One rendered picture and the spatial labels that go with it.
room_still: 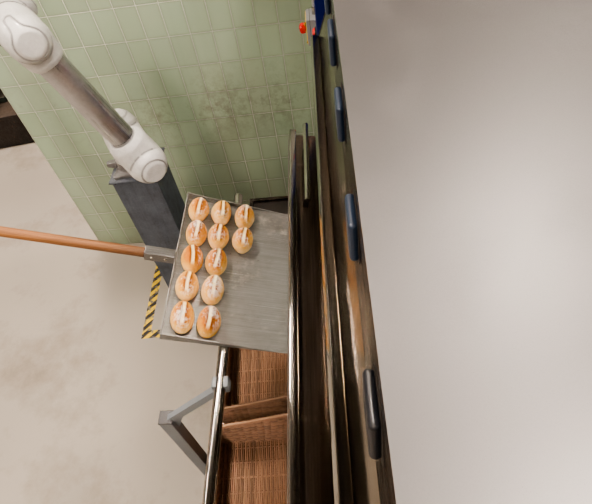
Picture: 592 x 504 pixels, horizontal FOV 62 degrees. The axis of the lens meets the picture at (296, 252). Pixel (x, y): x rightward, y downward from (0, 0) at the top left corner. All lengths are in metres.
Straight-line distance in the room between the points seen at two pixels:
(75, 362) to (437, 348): 2.87
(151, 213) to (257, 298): 1.05
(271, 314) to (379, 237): 1.15
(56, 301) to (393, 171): 3.13
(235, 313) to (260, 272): 0.18
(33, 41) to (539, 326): 1.60
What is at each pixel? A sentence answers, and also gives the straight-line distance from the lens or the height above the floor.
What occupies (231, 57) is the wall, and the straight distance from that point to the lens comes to 2.50.
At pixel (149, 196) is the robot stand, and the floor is 0.89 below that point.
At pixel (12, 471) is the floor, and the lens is 2.99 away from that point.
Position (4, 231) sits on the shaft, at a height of 1.43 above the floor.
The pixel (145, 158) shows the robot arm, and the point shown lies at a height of 1.22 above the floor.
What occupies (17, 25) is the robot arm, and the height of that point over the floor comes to 1.80.
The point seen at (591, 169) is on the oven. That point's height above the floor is 2.10.
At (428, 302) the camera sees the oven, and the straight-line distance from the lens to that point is 0.32.
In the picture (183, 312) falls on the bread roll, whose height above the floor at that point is 1.27.
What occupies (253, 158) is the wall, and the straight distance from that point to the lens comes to 2.83.
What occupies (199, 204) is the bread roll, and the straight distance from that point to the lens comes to 1.65.
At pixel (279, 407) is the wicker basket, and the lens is 1.81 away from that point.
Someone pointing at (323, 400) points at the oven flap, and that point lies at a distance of 1.04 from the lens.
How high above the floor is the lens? 2.37
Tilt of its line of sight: 50 degrees down
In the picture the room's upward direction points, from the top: 11 degrees counter-clockwise
